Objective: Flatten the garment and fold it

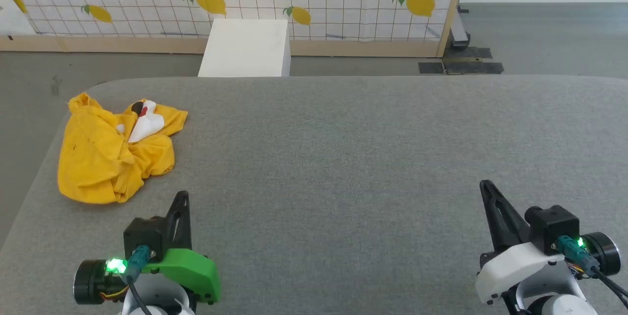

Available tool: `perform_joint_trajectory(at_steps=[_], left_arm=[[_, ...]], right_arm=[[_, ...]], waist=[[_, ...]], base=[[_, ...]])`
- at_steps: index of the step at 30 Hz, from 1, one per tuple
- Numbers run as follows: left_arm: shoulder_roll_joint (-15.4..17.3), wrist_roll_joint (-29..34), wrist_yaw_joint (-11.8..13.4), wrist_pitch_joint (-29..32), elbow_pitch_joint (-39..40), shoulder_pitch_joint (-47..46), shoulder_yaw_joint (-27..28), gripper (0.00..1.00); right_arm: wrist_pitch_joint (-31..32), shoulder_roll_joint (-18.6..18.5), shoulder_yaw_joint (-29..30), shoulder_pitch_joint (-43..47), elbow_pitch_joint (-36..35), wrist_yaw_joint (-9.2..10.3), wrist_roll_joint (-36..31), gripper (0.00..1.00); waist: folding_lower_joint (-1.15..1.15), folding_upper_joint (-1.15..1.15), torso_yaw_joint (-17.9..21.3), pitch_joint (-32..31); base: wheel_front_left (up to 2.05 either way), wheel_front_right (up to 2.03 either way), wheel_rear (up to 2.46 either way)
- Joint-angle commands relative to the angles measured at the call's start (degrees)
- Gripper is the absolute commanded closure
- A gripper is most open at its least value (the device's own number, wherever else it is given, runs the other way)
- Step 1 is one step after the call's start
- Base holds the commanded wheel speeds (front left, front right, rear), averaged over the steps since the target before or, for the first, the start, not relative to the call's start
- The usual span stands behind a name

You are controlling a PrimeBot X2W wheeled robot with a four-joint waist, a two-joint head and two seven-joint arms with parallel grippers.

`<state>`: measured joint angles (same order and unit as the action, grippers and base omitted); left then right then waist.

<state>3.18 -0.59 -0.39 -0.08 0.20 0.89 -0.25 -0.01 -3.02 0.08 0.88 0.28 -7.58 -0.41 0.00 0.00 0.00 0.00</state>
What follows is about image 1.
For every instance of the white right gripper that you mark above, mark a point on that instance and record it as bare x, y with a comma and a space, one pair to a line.
510, 266

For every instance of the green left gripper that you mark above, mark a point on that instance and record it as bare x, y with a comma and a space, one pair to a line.
196, 271

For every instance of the yellow tiger face t-shirt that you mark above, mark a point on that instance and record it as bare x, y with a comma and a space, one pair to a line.
98, 158

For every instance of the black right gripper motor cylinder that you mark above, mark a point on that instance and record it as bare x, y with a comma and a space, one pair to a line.
606, 253

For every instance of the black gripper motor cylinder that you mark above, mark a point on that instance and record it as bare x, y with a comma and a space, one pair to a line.
606, 253
88, 283

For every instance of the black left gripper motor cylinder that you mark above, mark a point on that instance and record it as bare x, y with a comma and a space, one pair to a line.
88, 283

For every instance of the grey fabric sofa seat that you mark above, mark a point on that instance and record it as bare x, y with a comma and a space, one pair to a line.
343, 168

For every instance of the white rectangular box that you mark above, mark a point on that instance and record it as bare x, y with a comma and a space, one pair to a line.
245, 50

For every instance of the grey metal support foot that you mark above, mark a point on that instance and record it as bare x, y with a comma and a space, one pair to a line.
458, 30

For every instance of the white sheet panel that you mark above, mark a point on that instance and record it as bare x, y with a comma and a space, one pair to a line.
12, 15

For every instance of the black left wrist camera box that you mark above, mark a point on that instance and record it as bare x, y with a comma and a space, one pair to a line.
144, 236

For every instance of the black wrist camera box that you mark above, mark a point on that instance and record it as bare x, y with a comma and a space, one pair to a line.
552, 226
144, 236

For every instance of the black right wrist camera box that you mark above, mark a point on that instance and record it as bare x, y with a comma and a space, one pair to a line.
552, 226

